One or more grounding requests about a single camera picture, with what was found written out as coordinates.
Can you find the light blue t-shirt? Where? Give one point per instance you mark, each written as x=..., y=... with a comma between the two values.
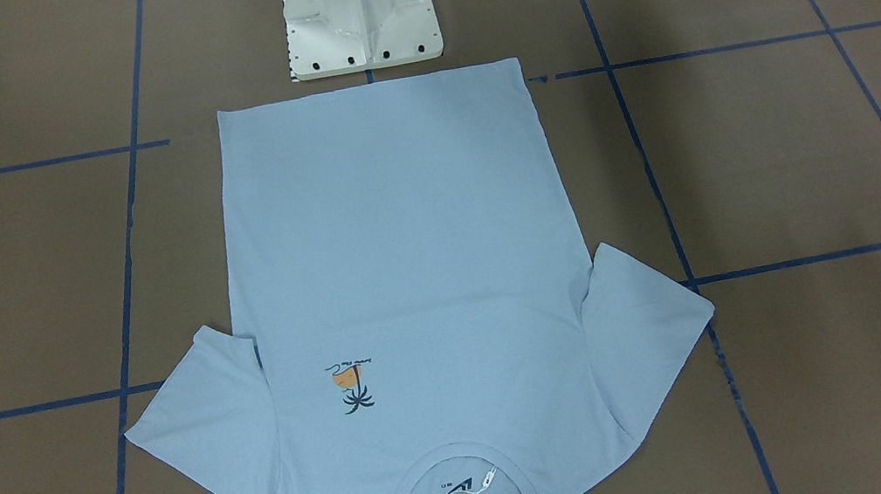
x=413, y=307

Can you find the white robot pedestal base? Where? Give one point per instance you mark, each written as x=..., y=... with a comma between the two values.
x=333, y=38

